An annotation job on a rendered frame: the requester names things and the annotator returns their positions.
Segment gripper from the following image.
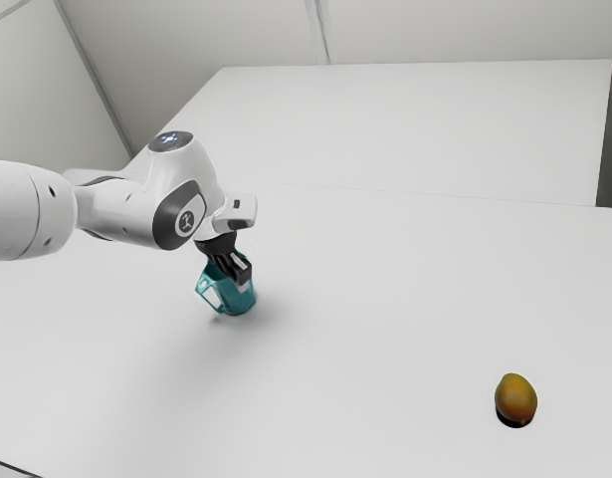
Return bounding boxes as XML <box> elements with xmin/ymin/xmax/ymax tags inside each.
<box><xmin>193</xmin><ymin>231</ymin><xmax>254</xmax><ymax>295</ymax></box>

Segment teal faceted mug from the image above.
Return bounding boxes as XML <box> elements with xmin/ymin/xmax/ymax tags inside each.
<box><xmin>194</xmin><ymin>251</ymin><xmax>259</xmax><ymax>317</ymax></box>

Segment yellow-orange mango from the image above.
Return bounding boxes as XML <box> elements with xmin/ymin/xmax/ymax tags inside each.
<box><xmin>494</xmin><ymin>371</ymin><xmax>539</xmax><ymax>427</ymax></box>

